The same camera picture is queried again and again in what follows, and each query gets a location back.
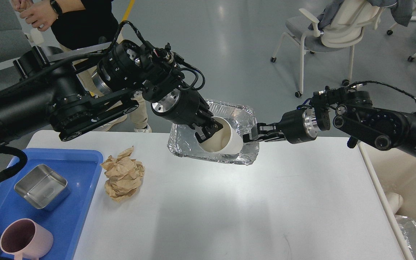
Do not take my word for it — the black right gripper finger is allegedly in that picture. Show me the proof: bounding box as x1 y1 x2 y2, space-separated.
256 123 280 133
243 132 286 143

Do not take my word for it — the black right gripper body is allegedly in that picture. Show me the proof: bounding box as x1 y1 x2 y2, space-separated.
276 108 319 144

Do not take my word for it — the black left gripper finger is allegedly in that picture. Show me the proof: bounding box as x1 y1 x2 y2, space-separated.
198 108 215 125
194 121 223 143

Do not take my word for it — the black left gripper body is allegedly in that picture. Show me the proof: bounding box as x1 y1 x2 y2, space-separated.
151 89 209 129

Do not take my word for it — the aluminium foil tray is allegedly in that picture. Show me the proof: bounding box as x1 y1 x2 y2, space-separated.
167 99 260 165

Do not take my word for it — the white paper cup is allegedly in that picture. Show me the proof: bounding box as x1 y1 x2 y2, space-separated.
198 116 244 155

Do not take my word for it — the brown paper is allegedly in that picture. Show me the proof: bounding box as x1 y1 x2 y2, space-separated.
101 146 145 202

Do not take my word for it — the square stainless steel tray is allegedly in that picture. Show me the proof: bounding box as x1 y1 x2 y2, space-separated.
14 164 71 211

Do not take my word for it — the pink plastic mug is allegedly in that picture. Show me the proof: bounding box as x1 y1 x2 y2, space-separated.
0 218 53 260

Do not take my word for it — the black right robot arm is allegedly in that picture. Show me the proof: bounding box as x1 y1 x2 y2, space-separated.
243 81 416 157

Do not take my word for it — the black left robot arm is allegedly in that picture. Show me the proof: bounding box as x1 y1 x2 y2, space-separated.
0 25 223 182

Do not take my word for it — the person's hand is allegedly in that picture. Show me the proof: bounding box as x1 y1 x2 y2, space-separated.
19 0 59 32

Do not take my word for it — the person's other hand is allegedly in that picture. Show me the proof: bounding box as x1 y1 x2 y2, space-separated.
10 0 34 13

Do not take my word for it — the white grey office chair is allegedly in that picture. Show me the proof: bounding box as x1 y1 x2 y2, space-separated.
270 0 385 98

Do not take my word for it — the beige plastic bin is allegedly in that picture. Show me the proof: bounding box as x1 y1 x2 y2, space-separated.
359 141 416 259

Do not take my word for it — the beige roll in bin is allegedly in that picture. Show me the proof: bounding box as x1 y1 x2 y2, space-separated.
385 192 404 214

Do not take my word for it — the seated person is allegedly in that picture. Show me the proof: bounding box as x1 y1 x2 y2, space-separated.
11 0 152 133

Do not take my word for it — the blue plastic tray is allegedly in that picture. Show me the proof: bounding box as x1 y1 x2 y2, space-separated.
0 148 103 260

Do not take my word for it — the grey jacket on chair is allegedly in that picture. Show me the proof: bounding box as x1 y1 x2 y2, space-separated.
317 0 413 30

